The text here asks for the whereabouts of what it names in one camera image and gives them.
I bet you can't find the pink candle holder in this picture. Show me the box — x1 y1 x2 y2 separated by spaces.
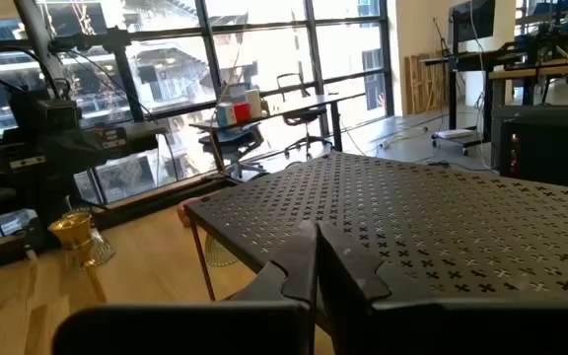
177 196 202 230

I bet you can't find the white paper roll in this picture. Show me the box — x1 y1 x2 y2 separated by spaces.
244 88 264 119

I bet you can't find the brass candlestick holder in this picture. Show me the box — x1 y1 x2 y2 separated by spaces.
48 211 108 304

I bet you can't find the red box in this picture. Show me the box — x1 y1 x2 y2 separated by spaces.
233 102 252 124

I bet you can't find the grey metal rig post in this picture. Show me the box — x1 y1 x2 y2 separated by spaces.
13 0 68 85

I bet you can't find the black office chair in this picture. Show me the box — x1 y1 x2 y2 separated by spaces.
276 72 334 162

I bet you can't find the blue office chair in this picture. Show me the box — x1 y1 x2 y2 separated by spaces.
198 122 268 179

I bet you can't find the blue and white box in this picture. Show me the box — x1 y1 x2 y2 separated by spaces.
216 102 238 127

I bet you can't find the black wall screen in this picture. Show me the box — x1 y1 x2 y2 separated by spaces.
449 0 496 45

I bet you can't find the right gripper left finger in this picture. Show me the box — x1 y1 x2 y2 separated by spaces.
50 220 319 355

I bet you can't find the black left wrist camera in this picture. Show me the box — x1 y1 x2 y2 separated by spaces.
35 97 84 132

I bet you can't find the ribbed clear glass candle holder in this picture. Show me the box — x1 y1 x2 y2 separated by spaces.
66 206 116 267

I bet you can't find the small wheeled dolly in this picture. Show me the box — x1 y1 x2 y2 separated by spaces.
430 127 485 157

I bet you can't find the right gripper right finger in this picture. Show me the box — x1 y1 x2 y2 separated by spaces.
316 221 568 355

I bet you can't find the wooden top workbench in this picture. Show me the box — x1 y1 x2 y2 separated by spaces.
488 53 568 107

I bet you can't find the stack of wooden frames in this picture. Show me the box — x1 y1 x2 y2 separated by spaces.
404 51 447 117

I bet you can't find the grey standing desk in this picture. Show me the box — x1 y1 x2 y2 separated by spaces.
188 93 367 174

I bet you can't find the black computer tower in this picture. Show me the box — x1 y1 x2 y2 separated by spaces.
490 105 568 189

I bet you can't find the black perforated metal shelf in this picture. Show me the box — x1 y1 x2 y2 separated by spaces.
183 150 568 305

